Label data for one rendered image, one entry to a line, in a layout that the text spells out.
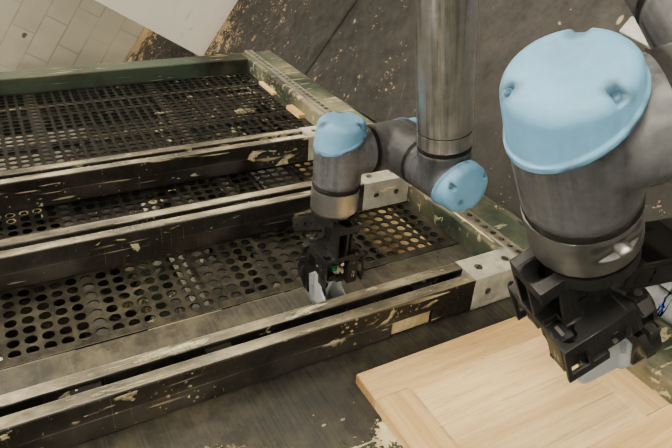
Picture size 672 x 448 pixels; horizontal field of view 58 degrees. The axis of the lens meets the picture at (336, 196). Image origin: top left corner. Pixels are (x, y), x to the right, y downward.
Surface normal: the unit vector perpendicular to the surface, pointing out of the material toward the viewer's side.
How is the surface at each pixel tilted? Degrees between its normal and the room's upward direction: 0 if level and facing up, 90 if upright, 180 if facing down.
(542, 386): 58
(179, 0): 90
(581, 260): 72
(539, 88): 29
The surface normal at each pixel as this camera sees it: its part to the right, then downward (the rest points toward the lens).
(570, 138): -0.26, 0.75
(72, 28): 0.40, 0.57
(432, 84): -0.56, 0.48
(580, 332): -0.35, -0.62
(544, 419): 0.07, -0.87
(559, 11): -0.70, -0.31
